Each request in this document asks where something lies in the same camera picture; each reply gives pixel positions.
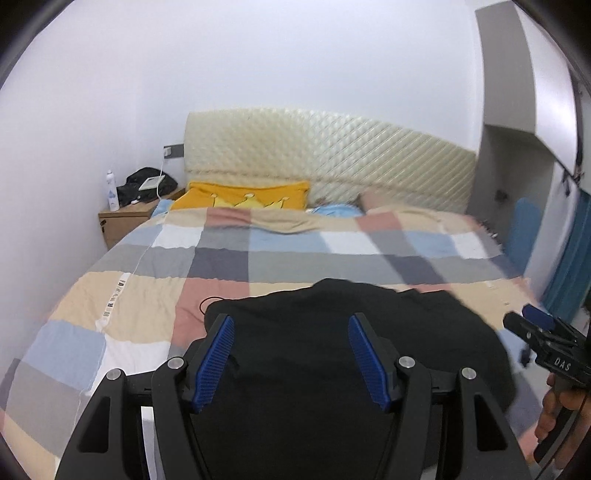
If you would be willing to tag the pink pillow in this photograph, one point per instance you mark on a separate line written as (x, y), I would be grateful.
(385, 203)

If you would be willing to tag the blue curtain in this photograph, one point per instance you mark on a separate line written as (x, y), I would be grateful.
(570, 258)

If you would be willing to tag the black bag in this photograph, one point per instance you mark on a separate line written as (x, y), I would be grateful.
(147, 184)

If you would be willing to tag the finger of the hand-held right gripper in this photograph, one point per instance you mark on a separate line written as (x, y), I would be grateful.
(538, 316)
(519, 325)

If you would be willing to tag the person's right hand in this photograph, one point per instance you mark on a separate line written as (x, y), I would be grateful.
(549, 410)

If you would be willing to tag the white spray bottle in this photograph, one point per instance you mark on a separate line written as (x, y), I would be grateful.
(112, 194)

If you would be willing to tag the wooden nightstand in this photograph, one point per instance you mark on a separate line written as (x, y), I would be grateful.
(124, 221)

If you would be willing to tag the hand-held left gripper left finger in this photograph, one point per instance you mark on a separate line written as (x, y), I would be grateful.
(214, 362)

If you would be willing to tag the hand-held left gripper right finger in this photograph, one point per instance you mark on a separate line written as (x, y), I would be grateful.
(367, 362)

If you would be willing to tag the blue chair back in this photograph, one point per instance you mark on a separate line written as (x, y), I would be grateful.
(521, 235)

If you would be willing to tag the black puffer jacket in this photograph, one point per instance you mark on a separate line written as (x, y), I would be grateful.
(351, 350)

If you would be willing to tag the grey wardrobe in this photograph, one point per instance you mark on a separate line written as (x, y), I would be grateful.
(521, 115)

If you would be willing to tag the grey wall socket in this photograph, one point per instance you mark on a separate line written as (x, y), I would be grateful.
(174, 151)

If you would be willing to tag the yellow pillow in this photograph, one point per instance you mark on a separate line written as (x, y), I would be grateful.
(240, 196)

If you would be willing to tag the light blue pillow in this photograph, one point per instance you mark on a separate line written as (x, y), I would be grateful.
(337, 210)

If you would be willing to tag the checkered patchwork blanket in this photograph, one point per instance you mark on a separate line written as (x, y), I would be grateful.
(184, 267)

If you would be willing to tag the white flat device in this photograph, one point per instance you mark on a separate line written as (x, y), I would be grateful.
(151, 182)

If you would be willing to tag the cream quilted headboard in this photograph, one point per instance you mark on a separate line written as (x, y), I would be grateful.
(332, 157)

